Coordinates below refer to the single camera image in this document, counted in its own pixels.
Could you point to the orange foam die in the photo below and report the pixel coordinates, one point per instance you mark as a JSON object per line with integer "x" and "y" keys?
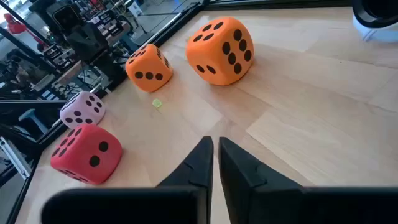
{"x": 146, "y": 65}
{"x": 199, "y": 53}

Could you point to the red foam die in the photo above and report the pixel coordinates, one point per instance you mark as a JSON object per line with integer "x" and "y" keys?
{"x": 81, "y": 152}

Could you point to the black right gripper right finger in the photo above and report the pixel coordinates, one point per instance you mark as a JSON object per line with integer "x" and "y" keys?
{"x": 245, "y": 186}

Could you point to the small yellow-green die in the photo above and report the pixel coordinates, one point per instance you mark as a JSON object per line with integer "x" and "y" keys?
{"x": 157, "y": 103}

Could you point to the silver aluminium bar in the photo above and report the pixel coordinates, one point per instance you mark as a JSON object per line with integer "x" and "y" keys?
{"x": 15, "y": 158}

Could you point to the white security camera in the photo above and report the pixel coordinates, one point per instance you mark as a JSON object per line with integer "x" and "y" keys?
{"x": 379, "y": 34}

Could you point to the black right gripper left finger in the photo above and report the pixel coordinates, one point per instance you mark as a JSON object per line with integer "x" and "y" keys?
{"x": 196, "y": 168}

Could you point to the pink foam die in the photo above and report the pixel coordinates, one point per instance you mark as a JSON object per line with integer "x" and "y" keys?
{"x": 84, "y": 109}

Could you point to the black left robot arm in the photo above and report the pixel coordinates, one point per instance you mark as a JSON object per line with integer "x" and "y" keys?
{"x": 84, "y": 40}

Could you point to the red object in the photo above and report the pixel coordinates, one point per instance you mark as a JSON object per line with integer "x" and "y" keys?
{"x": 15, "y": 27}

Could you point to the grey stool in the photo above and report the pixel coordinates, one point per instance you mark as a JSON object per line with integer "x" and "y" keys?
{"x": 29, "y": 115}

